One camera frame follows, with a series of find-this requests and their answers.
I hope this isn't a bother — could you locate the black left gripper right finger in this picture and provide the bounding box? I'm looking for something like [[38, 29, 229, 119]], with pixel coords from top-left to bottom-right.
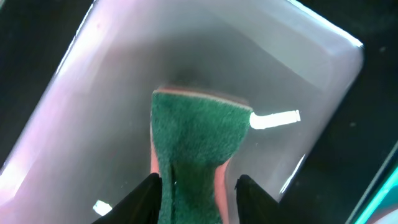
[[235, 174, 280, 224]]

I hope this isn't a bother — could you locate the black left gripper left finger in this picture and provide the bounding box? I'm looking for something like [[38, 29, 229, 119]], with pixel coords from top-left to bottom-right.
[[93, 173, 162, 224]]

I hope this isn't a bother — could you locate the green and pink sponge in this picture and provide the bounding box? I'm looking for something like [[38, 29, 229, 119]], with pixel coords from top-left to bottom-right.
[[150, 88, 252, 223]]

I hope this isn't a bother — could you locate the teal serving tray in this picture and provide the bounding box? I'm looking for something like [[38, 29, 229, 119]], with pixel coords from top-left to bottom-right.
[[345, 144, 397, 224]]

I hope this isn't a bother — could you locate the white plate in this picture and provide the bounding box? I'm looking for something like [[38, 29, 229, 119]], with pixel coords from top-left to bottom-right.
[[373, 210, 398, 224]]

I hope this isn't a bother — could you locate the dark maroon tray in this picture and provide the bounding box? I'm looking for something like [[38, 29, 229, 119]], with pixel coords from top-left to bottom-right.
[[1, 1, 363, 223]]

